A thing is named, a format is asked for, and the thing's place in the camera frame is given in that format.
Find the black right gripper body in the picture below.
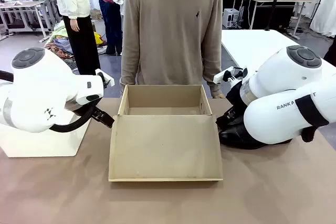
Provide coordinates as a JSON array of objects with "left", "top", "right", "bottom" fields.
[{"left": 225, "top": 79, "right": 249, "bottom": 112}]

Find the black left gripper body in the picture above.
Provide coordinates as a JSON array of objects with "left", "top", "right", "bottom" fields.
[{"left": 73, "top": 97, "right": 103, "bottom": 120}]

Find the brown cardboard shoe box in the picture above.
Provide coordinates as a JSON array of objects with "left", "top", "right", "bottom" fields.
[{"left": 108, "top": 84, "right": 224, "bottom": 183}]

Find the person's left forearm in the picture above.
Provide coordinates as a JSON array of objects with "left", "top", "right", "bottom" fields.
[{"left": 201, "top": 37, "right": 224, "bottom": 88}]

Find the person's right forearm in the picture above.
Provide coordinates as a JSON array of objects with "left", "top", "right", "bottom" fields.
[{"left": 120, "top": 37, "right": 140, "bottom": 88}]

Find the white plastic storage box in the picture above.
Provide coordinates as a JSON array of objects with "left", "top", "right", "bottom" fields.
[{"left": 0, "top": 115, "right": 92, "bottom": 158}]

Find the small background cardboard box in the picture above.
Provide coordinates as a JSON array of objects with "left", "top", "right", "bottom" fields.
[{"left": 90, "top": 8, "right": 102, "bottom": 21}]

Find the person's left hand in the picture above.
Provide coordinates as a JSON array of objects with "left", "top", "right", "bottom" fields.
[{"left": 211, "top": 85, "right": 226, "bottom": 100}]

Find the white table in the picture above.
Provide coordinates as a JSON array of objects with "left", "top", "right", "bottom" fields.
[{"left": 221, "top": 29, "right": 336, "bottom": 78}]

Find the colourful clothes pile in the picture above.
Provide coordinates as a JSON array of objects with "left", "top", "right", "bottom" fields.
[{"left": 43, "top": 21, "right": 79, "bottom": 60}]

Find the person in white jacket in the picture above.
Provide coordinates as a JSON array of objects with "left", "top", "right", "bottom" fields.
[{"left": 54, "top": 0, "right": 102, "bottom": 76}]

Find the person in pink top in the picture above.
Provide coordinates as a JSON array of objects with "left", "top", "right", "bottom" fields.
[{"left": 89, "top": 0, "right": 124, "bottom": 56}]

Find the dark background desk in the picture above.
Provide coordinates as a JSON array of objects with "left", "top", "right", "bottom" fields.
[{"left": 235, "top": 0, "right": 316, "bottom": 31}]

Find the person in beige sweater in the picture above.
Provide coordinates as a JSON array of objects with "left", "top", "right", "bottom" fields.
[{"left": 120, "top": 0, "right": 224, "bottom": 88}]

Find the person in black clothes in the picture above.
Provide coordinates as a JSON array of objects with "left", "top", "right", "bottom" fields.
[{"left": 323, "top": 40, "right": 336, "bottom": 67}]

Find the white curtain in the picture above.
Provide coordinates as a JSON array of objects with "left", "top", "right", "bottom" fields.
[{"left": 309, "top": 0, "right": 336, "bottom": 39}]

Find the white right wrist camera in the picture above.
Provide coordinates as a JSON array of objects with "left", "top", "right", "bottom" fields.
[{"left": 213, "top": 66, "right": 248, "bottom": 84}]

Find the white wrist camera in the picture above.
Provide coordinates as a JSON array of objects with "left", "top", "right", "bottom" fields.
[
  {"left": 213, "top": 66, "right": 248, "bottom": 84},
  {"left": 94, "top": 68, "right": 116, "bottom": 89}
]

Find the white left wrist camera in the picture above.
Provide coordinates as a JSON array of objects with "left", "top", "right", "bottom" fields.
[{"left": 94, "top": 68, "right": 116, "bottom": 89}]

